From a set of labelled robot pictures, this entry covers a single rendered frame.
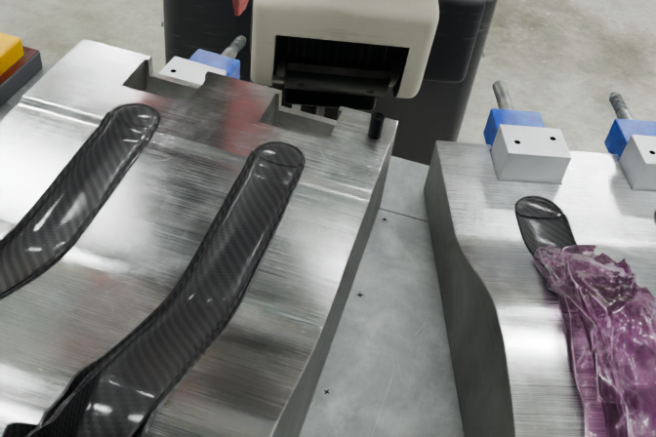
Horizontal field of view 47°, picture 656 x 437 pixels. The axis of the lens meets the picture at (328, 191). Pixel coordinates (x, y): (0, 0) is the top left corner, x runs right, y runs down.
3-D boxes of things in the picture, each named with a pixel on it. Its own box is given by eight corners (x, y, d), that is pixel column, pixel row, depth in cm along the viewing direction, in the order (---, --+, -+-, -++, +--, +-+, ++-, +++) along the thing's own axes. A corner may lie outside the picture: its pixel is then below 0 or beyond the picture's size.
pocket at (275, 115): (275, 127, 61) (278, 89, 58) (339, 143, 60) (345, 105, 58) (256, 160, 58) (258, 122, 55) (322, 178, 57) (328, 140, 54)
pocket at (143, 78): (150, 93, 62) (148, 55, 60) (211, 109, 62) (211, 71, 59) (124, 124, 59) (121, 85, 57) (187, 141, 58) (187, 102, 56)
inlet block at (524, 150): (465, 106, 70) (478, 57, 67) (517, 111, 71) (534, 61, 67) (489, 204, 61) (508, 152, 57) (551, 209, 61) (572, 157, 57)
